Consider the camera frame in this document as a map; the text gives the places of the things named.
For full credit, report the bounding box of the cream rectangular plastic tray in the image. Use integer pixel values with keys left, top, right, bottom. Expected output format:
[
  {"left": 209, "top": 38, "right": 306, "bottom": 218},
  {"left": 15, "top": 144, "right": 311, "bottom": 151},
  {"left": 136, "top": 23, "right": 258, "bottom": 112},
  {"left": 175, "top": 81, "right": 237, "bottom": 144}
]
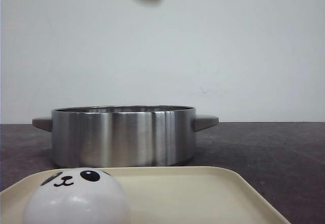
[{"left": 0, "top": 166, "right": 291, "bottom": 224}]

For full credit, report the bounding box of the stainless steel steamer pot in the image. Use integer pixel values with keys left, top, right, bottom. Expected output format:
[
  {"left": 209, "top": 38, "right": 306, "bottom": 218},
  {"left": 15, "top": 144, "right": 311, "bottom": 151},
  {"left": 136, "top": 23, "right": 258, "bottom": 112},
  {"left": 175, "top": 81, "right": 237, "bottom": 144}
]
[{"left": 32, "top": 105, "right": 219, "bottom": 168}]

